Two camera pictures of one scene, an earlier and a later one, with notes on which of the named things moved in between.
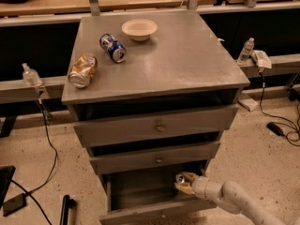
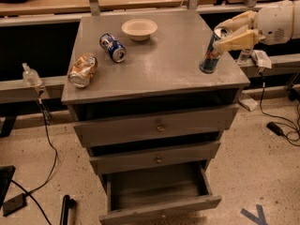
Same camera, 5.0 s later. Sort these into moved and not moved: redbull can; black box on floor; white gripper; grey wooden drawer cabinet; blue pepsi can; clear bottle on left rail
Moved: redbull can; white gripper
Not moved: grey wooden drawer cabinet; blue pepsi can; black box on floor; clear bottle on left rail
